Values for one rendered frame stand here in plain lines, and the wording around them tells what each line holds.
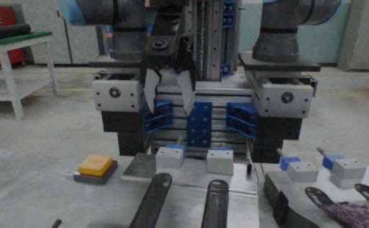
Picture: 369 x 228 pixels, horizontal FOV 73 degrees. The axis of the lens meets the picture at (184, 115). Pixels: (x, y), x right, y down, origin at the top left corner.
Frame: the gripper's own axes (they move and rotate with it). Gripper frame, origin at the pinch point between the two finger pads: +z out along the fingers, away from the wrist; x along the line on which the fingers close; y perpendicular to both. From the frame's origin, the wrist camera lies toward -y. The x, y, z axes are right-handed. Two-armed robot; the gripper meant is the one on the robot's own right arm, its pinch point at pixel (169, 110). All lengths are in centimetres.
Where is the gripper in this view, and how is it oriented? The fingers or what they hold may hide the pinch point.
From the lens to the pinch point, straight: 49.3
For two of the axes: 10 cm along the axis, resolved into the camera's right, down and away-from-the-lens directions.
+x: -9.8, -0.8, 1.8
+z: 0.0, 9.2, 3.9
